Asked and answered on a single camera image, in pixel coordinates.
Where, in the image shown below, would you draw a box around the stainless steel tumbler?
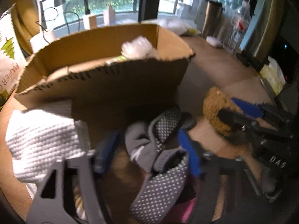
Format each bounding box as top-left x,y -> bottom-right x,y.
195,0 -> 223,38

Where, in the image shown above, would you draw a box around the black cable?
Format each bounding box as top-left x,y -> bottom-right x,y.
34,0 -> 91,35

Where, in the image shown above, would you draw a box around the paper cup package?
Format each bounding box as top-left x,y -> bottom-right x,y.
0,7 -> 27,107

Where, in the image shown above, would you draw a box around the clear water bottle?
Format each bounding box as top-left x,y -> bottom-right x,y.
224,1 -> 251,54

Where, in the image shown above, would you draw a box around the folded white cloth pack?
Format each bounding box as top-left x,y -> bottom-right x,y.
142,18 -> 201,36

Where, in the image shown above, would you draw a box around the white charger with black cable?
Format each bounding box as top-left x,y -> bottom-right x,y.
82,5 -> 97,30

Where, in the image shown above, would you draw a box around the pink plush heart toy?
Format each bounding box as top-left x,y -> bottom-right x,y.
161,198 -> 196,223

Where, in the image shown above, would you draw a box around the white textured cloth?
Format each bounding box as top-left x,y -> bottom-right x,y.
5,100 -> 91,198

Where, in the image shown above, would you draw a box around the grey dotted socks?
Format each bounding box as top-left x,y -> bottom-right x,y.
125,107 -> 192,223

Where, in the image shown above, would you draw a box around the brown cardboard box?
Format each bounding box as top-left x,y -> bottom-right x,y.
14,23 -> 196,131

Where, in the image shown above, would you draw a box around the white desk lamp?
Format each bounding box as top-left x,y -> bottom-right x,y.
29,0 -> 55,53

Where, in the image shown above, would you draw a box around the white bubble wrap bundle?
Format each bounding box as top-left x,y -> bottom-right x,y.
121,36 -> 159,59

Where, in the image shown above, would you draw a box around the white plug adapter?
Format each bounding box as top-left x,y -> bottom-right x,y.
103,1 -> 116,25

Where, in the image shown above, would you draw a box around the white earbuds case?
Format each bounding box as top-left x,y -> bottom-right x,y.
206,36 -> 223,48

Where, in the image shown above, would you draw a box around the brown fuzzy plush toy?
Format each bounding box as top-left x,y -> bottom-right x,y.
203,86 -> 243,136

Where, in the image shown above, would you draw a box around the yellow tissue pack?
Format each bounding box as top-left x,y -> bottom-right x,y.
259,56 -> 286,96

